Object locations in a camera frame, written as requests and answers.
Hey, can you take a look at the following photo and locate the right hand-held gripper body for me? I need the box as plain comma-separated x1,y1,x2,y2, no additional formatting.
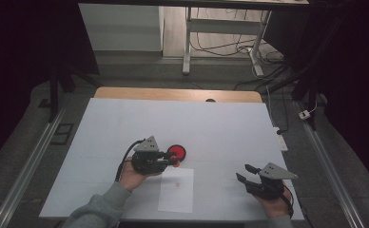
244,161,299,201

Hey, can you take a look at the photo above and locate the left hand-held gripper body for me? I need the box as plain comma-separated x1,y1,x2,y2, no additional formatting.
130,135,169,175

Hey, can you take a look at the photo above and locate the round red ink pad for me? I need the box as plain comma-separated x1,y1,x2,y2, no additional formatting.
166,144,187,162

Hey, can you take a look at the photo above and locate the person's right hand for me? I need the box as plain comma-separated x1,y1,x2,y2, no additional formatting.
255,186,293,219

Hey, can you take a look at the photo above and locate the person's left hand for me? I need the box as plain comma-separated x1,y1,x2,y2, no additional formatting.
119,157,164,193

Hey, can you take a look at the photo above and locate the white paper sheet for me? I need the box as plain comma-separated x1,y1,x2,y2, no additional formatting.
157,166,195,214

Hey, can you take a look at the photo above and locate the white power strip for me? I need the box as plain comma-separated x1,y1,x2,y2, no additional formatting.
272,126,289,152

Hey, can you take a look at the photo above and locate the large white board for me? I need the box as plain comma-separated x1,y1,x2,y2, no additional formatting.
39,97,305,221

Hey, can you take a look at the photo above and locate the black floor plate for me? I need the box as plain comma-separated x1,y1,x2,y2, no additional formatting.
49,123,75,146

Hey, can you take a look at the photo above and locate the black tripod stand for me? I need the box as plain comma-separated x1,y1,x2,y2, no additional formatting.
264,6,338,131
48,61,102,124

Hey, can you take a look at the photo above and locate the white cabinet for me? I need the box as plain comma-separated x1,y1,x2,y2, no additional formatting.
78,3,165,52

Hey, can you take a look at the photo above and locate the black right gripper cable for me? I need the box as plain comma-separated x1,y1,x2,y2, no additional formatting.
279,184,296,219

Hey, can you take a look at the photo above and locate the aluminium floor rail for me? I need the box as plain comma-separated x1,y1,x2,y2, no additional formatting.
295,101,368,228
0,104,67,228

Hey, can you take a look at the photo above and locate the black floor cable bundle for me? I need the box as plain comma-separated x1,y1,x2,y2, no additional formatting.
190,8,289,91

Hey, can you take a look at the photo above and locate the white desk frame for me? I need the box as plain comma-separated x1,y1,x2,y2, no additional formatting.
182,6,273,77

